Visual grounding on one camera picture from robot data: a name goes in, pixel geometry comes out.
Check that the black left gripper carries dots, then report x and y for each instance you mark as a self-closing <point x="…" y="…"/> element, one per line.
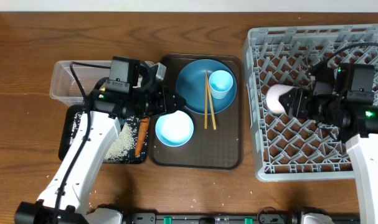
<point x="169" y="103"/>

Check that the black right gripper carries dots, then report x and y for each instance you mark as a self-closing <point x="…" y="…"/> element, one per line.
<point x="297" y="107"/>

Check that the pink cup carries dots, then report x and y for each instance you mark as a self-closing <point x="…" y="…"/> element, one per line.
<point x="272" y="98"/>

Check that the light blue bowl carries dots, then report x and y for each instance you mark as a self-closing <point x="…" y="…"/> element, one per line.
<point x="174" y="129"/>

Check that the orange carrot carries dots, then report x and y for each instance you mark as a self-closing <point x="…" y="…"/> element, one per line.
<point x="142" y="132"/>

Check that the light blue cup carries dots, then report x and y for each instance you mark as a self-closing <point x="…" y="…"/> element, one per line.
<point x="220" y="83"/>

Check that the white rice heap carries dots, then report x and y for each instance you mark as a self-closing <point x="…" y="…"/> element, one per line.
<point x="122" y="150"/>

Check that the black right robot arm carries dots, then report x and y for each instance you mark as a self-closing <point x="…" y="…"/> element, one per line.
<point x="343" y="98"/>

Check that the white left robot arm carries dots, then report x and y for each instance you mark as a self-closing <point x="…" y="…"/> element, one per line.
<point x="65" y="200"/>

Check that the grey dishwasher rack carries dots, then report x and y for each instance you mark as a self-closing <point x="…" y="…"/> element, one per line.
<point x="285" y="148"/>

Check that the dark blue plate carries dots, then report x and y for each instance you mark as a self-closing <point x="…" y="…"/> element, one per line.
<point x="190" y="84"/>

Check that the wooden chopstick right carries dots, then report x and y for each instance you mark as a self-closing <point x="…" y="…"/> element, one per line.
<point x="210" y="101"/>

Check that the brown serving tray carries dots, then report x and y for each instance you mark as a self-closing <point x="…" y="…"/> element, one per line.
<point x="207" y="148"/>

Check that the black plastic tray bin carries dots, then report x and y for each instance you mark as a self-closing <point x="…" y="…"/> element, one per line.
<point x="137" y="160"/>

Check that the clear plastic bin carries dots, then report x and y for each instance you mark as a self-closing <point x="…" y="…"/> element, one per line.
<point x="72" y="80"/>

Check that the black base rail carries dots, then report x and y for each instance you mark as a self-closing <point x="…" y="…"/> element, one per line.
<point x="266" y="215"/>

